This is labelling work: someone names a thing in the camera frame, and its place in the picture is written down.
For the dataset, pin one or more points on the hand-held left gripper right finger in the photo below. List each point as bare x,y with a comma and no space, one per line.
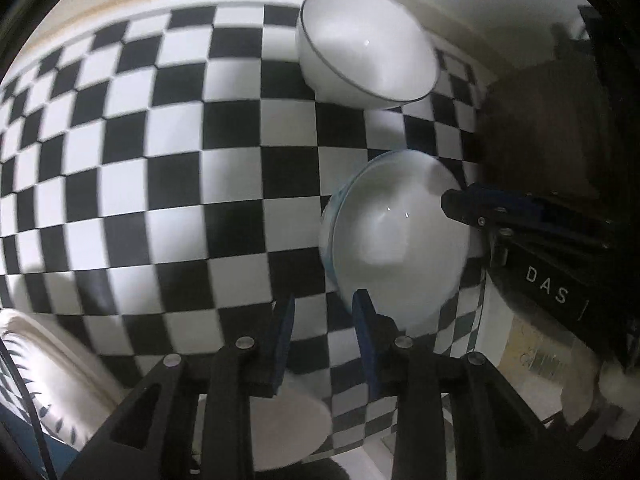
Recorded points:
367,345

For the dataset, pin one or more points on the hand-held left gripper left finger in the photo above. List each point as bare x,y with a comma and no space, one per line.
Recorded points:
282,340

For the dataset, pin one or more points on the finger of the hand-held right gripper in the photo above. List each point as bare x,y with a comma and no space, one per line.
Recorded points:
510,199
465,207

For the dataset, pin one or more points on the white bowl blue pattern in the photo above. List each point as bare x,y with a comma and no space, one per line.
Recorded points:
390,240

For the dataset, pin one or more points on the plain white bowl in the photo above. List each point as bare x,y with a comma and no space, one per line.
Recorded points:
295,430

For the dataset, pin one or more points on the white plate dark striped rim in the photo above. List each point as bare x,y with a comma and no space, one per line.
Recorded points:
65,370

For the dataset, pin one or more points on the person's right forearm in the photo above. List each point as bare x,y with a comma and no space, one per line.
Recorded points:
617,390

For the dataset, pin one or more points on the brown rice cooker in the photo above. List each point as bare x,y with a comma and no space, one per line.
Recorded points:
540,125

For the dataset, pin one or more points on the black white checkered cloth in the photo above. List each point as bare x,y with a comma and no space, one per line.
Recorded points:
175,185

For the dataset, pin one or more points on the white bowl dark rim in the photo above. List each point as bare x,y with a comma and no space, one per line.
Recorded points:
367,45

